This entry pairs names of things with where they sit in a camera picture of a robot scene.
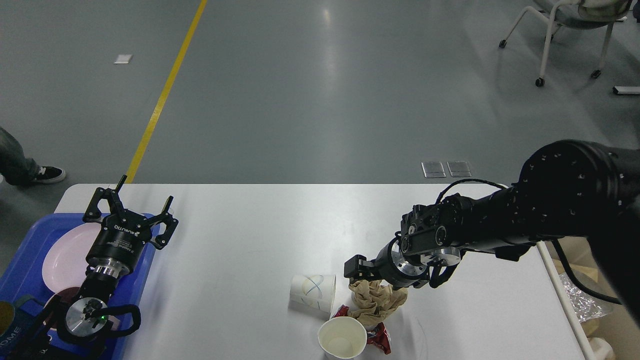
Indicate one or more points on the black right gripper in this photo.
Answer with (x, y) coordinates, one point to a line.
(389, 265)

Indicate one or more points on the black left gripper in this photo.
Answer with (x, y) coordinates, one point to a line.
(119, 242)

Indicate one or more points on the brown paper ball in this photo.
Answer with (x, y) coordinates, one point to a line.
(375, 301)

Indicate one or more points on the pink plate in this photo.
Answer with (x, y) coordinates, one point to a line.
(65, 264)

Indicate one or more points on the brown paper bag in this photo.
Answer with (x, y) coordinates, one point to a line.
(591, 326)

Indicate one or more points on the aluminium foil tray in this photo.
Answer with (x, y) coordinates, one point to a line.
(585, 306)

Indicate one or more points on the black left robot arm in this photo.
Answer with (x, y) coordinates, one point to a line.
(81, 327)

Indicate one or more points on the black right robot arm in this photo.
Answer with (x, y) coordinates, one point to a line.
(569, 188)

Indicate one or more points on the patterned paper cup lying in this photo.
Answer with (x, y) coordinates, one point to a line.
(314, 291)

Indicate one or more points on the red foil wrapper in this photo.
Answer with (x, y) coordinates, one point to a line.
(377, 335)

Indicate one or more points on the white paper cup upright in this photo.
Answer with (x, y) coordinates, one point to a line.
(342, 338)

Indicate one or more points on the left metal floor socket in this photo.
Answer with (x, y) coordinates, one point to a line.
(433, 170)

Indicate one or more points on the metal floor socket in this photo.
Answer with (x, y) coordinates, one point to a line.
(433, 170)
(459, 169)

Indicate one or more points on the blue plastic tray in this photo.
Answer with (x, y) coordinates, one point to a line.
(24, 276)

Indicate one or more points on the person's far leg and shoe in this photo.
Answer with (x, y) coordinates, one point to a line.
(19, 170)

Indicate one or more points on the right metal floor socket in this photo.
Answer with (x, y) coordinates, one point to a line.
(459, 169)

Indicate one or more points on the dark blue mug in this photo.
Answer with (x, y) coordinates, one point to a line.
(15, 321)

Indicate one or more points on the white paper scrap on floor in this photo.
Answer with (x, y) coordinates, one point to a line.
(123, 59)

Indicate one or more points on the beige plastic bin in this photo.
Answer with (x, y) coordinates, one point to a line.
(618, 328)

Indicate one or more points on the white bar on floor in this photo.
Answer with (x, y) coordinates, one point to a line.
(626, 90)

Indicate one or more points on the white office chair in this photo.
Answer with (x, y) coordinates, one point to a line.
(577, 15)

